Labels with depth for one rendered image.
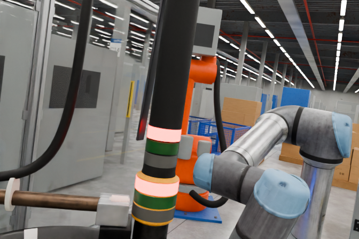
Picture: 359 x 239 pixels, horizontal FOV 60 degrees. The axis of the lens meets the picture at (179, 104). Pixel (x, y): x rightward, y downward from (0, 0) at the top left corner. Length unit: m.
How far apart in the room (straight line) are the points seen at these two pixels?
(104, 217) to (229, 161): 0.37
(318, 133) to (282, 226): 0.46
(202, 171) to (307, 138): 0.39
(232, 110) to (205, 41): 4.42
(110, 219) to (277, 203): 0.26
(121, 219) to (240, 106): 8.12
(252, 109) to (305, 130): 7.38
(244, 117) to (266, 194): 7.88
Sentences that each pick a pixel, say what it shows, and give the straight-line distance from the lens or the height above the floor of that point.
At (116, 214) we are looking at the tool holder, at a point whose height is 1.53.
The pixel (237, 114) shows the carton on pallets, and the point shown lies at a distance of 8.39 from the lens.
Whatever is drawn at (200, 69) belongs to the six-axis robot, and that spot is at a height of 1.96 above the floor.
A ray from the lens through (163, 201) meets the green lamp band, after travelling 0.31.
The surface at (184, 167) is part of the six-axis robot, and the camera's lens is 4.28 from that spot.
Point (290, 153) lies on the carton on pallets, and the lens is 9.63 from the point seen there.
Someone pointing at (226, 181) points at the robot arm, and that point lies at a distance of 0.62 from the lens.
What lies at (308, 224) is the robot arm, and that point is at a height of 1.32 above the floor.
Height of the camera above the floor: 1.66
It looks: 3 degrees down
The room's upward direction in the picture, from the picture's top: 8 degrees clockwise
